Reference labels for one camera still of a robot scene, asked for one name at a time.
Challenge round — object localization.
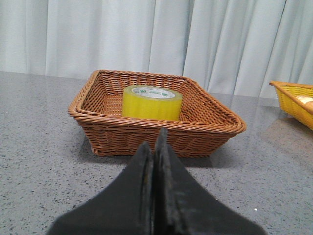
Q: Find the yellow tape roll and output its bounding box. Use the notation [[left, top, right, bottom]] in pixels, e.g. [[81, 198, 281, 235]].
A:
[[122, 85, 183, 121]]

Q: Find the white curtain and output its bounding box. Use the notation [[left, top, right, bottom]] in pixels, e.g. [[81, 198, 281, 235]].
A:
[[0, 0, 313, 98]]

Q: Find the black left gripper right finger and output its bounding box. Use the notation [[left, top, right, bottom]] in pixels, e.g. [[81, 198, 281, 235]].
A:
[[154, 128, 266, 235]]

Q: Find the yellow wicker basket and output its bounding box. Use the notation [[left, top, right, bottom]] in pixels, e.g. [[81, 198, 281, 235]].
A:
[[269, 81, 313, 130]]

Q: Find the bread roll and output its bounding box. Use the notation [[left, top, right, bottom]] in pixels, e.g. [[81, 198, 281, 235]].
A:
[[296, 95, 313, 111]]

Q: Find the brown wicker basket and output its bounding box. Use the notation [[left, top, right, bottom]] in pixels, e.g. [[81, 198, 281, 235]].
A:
[[68, 70, 246, 158]]

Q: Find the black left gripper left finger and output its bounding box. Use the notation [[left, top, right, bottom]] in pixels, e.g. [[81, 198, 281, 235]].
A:
[[48, 142, 153, 235]]

